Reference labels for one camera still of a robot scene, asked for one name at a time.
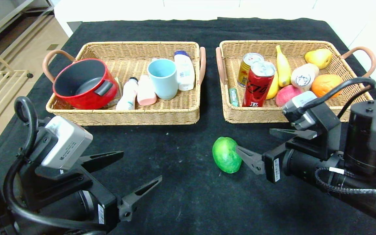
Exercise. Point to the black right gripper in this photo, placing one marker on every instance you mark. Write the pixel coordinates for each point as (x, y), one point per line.
(274, 168)

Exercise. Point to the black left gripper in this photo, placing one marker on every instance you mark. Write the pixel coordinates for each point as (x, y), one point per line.
(104, 206)

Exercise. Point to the green lime fruit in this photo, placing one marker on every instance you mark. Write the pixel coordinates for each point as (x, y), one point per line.
(225, 155)

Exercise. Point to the red soda can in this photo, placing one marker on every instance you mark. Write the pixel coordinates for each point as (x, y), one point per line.
(258, 86)

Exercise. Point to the white milk bottle green label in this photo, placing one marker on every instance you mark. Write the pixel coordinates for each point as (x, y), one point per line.
(302, 78)

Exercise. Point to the yellow banana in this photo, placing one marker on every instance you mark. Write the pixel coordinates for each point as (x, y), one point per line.
(283, 68)

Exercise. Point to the white slim bottle black cap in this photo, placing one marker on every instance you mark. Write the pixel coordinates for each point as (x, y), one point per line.
(127, 96)

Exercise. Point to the red pot black interior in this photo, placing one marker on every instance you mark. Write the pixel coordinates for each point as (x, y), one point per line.
(83, 99)

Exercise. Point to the pink peach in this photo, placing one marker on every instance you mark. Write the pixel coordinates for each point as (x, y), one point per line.
(286, 93)

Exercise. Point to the yellow mango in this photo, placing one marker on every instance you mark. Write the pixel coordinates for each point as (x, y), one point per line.
(273, 89)

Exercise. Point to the small green gum pack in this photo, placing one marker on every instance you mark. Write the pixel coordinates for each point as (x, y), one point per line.
(233, 97)

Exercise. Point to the black tablecloth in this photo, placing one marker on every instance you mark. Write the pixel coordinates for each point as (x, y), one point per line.
(191, 202)

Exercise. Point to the gold energy drink can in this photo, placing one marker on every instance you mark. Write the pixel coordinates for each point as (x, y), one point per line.
(245, 70)

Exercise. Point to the orange fruit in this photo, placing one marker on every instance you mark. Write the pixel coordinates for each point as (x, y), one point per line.
(325, 83)

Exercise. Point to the green card box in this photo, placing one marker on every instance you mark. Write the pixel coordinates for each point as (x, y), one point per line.
(119, 89)

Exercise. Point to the pink bottle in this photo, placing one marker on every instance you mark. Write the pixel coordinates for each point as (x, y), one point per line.
(146, 93)

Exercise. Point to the yellow pear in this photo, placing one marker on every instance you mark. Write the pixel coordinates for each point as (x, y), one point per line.
(320, 58)

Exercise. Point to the light blue cup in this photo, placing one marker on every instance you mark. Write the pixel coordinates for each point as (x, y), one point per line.
(163, 81)

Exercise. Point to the white lotion bottle blue cap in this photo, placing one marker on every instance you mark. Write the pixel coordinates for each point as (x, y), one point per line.
(184, 71)

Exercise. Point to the white table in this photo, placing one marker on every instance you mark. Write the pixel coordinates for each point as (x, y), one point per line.
(109, 13)

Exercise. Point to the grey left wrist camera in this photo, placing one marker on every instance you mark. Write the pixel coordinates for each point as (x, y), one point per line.
(67, 140)

